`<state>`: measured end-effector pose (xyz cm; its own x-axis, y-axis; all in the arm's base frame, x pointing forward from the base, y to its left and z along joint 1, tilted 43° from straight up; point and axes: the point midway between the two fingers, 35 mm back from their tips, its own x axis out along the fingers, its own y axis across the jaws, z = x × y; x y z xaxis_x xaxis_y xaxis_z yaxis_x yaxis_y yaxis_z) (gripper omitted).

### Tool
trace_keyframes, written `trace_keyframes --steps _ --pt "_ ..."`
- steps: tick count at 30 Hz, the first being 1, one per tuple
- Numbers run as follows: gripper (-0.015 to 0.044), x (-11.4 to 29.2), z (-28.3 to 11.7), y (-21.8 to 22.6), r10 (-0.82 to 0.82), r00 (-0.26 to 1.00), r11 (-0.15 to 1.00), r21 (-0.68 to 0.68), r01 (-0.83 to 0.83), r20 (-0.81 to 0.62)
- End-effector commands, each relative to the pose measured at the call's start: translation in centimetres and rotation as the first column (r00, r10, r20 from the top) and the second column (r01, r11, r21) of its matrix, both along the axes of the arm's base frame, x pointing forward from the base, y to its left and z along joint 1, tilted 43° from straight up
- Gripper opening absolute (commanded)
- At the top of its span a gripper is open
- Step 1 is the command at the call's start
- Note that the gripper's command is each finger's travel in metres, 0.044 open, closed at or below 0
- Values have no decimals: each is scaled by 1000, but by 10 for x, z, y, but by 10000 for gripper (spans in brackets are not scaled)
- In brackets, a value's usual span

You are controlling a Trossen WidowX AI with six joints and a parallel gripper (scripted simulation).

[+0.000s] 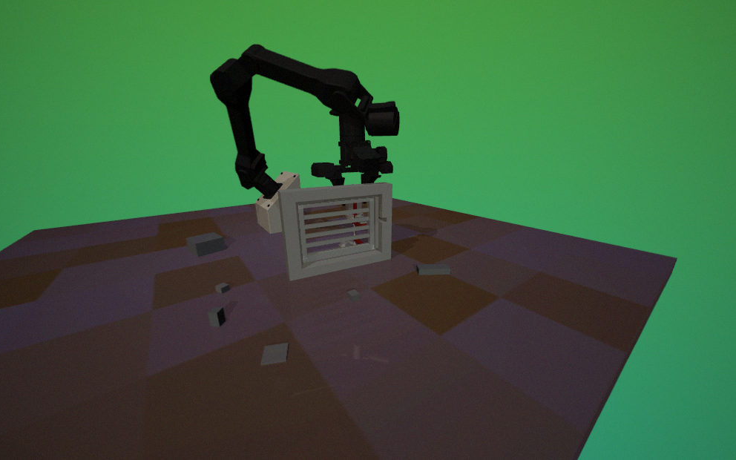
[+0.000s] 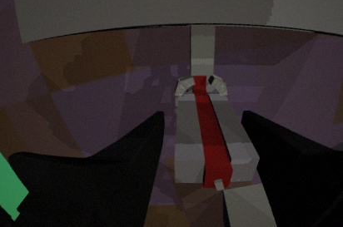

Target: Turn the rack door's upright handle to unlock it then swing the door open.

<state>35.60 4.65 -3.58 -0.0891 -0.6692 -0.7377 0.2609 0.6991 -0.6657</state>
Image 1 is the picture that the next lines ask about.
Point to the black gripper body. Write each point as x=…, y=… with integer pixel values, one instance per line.
x=327, y=169

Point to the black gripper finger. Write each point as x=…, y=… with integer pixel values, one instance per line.
x=369, y=178
x=336, y=181

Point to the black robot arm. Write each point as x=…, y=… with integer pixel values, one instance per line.
x=336, y=89

